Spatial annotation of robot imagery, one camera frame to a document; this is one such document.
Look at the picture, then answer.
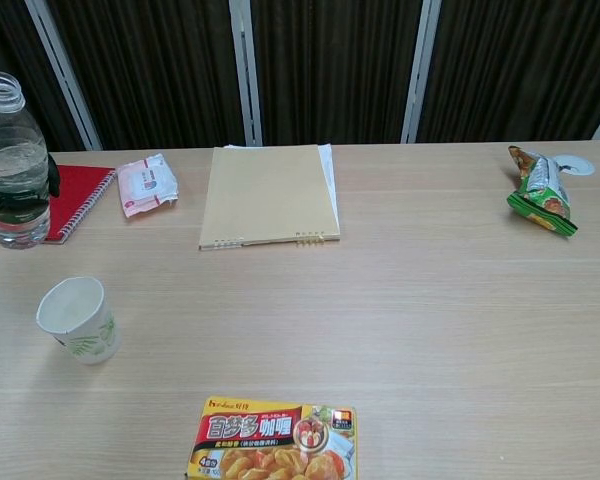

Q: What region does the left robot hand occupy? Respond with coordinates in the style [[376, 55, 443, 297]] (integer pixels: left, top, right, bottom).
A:
[[0, 152, 62, 214]]

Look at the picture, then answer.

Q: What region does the transparent plastic water bottle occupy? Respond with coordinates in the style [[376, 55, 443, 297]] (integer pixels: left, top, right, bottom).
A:
[[0, 70, 51, 250]]

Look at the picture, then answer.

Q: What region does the small white paper cup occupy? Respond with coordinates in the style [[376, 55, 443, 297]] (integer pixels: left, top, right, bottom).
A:
[[34, 275, 123, 366]]

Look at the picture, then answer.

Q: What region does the red spiral notebook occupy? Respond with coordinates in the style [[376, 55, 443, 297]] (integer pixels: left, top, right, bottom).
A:
[[0, 164, 117, 245]]

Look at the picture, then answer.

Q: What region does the pink wet wipes pack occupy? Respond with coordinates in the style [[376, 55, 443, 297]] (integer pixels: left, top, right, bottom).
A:
[[115, 153, 180, 219]]

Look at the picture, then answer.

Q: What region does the beige spiral notebook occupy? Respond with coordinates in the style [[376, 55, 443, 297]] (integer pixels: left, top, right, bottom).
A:
[[197, 145, 342, 252]]

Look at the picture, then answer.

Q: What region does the yellow curry box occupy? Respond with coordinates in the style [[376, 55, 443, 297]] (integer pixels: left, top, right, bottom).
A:
[[183, 397, 359, 480]]

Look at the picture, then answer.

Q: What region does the green snack bag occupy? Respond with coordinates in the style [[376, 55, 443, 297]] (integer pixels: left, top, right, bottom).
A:
[[506, 145, 579, 237]]

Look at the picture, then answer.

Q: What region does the white round cable grommet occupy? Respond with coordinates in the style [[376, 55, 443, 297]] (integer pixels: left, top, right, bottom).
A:
[[549, 155, 595, 176]]

